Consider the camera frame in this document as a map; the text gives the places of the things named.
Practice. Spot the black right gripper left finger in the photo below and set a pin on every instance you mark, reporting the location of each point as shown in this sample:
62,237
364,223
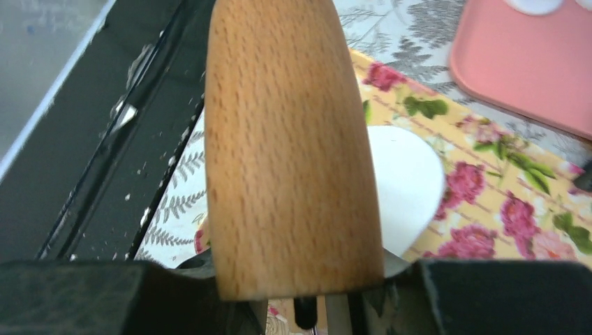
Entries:
120,297

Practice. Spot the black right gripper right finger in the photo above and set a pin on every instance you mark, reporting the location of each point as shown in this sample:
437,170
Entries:
437,296

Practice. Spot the white dough ball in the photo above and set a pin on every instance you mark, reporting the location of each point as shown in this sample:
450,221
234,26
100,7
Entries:
410,182

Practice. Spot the wooden double-ended rolling pin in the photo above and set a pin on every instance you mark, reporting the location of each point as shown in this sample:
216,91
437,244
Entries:
291,191

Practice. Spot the white dough wrapper lower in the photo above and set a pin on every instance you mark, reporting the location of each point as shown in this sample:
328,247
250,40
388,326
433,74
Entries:
535,7

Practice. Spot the pink plastic tray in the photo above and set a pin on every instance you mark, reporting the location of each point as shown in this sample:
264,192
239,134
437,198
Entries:
535,66

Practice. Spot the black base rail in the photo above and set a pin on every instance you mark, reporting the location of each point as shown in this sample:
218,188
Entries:
98,99

